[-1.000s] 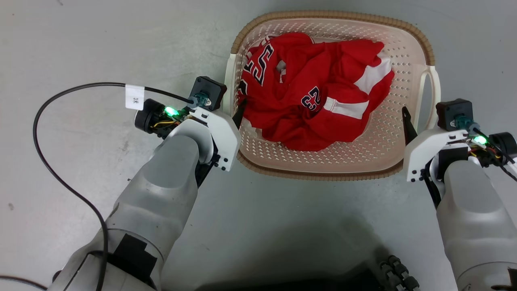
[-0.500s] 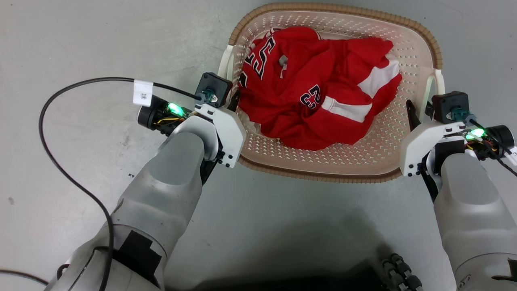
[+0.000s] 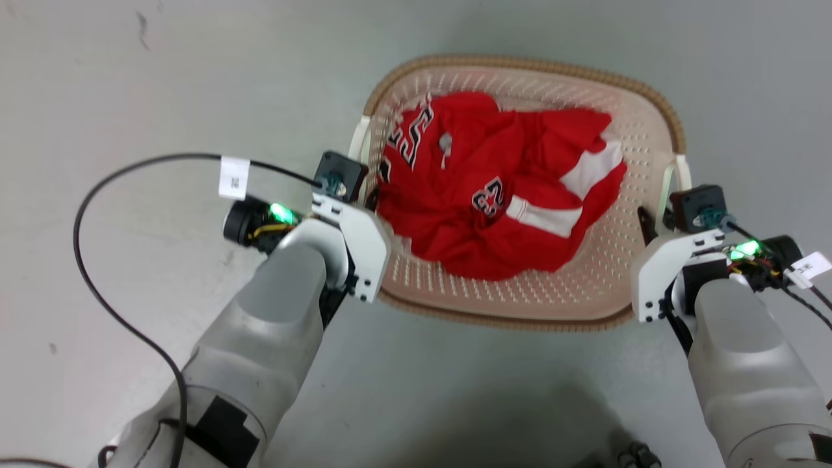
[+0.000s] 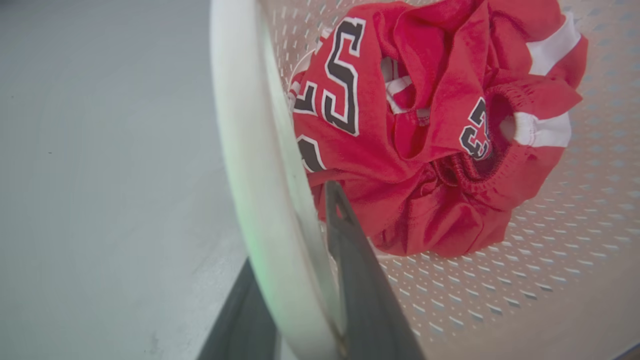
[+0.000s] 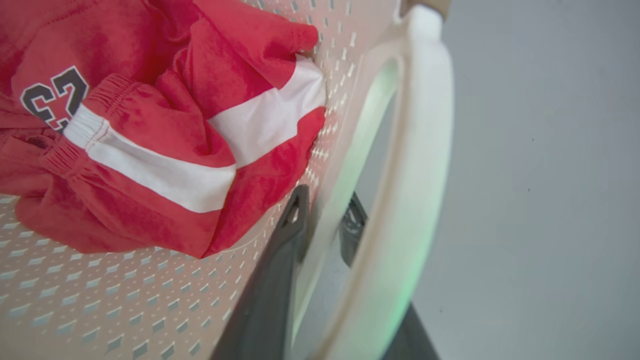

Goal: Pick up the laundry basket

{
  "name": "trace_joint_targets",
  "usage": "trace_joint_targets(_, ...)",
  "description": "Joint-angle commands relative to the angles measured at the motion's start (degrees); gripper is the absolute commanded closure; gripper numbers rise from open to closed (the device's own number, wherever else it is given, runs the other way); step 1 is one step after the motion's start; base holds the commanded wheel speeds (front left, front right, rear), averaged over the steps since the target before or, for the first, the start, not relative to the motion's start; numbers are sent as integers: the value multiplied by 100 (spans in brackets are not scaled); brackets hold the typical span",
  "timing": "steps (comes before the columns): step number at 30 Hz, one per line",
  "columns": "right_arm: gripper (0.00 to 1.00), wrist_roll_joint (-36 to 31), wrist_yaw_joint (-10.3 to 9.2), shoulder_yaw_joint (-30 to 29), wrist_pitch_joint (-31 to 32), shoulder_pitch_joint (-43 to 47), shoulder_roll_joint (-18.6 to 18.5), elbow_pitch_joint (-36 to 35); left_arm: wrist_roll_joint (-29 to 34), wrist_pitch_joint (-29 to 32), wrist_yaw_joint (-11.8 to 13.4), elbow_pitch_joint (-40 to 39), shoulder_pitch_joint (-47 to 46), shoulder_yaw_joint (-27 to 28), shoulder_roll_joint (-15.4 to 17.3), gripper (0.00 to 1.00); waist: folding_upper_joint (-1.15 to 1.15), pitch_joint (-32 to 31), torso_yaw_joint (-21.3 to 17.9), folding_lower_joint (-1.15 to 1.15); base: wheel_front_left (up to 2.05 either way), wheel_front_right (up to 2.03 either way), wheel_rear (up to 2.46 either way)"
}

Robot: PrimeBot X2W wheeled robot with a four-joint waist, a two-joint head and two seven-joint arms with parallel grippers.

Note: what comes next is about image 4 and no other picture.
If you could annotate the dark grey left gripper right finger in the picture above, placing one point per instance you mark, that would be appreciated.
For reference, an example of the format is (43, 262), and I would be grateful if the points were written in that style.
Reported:
(367, 295)

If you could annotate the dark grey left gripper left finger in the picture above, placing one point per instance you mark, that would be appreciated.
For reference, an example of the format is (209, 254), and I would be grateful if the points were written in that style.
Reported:
(245, 320)

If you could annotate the red numbered sports jersey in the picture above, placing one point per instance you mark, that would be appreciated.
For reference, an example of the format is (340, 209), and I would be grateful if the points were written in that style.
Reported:
(430, 125)

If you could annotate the white perforated laundry basket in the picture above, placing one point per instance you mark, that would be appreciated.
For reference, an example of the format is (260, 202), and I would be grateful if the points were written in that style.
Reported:
(525, 280)

